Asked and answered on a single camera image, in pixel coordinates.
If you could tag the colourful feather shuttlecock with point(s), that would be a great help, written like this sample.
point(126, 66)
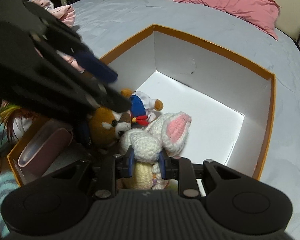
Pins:
point(11, 112)

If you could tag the pink case inside box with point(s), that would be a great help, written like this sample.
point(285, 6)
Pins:
point(44, 148)

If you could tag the pink pillow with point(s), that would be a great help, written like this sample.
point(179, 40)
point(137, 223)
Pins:
point(260, 13)

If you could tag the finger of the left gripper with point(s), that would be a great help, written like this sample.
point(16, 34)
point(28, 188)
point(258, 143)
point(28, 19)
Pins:
point(95, 66)

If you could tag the white crochet bunny plush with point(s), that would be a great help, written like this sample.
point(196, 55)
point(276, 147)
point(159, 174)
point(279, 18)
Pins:
point(168, 132)

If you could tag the brown bear plush sailor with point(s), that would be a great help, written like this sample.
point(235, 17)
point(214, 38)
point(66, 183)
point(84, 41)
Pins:
point(107, 126)

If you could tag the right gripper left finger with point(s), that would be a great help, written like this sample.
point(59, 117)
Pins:
point(129, 162)

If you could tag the grey bed sheet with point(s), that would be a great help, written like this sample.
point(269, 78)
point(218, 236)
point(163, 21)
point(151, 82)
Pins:
point(103, 24)

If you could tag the orange rimmed white box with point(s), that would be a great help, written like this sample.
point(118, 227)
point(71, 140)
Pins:
point(230, 99)

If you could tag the pink crumpled blanket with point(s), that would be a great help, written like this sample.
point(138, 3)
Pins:
point(65, 13)

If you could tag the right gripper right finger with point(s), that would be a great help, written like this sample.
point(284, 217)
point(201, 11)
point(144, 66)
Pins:
point(164, 165)

